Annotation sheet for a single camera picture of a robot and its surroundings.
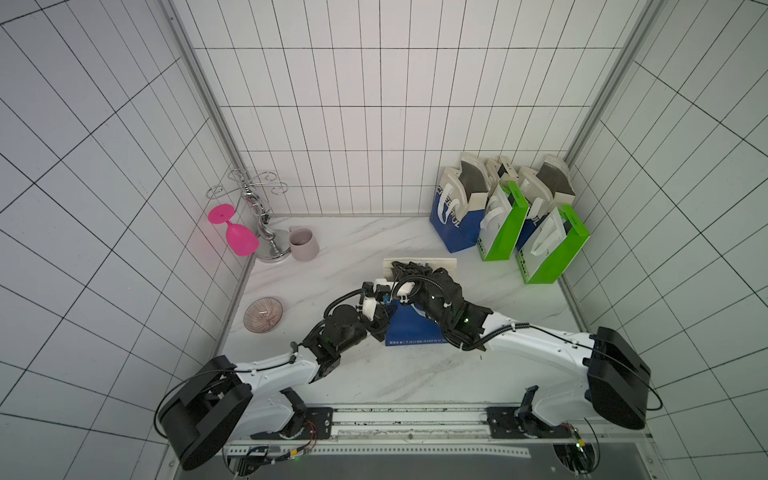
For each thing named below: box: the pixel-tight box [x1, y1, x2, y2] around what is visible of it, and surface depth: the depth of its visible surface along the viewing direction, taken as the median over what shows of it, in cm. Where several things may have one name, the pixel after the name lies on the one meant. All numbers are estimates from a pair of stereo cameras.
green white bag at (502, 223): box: [477, 181, 530, 262], surface depth 94 cm
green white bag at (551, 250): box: [516, 204, 591, 284], surface depth 87 cm
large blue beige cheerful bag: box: [429, 153, 489, 253], surface depth 100 cm
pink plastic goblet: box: [208, 203, 260, 257], surface depth 89 cm
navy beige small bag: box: [485, 157, 520, 184], surface depth 99 cm
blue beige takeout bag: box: [516, 155, 576, 250], surface depth 98 cm
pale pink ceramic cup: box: [288, 226, 319, 262], surface depth 108 cm
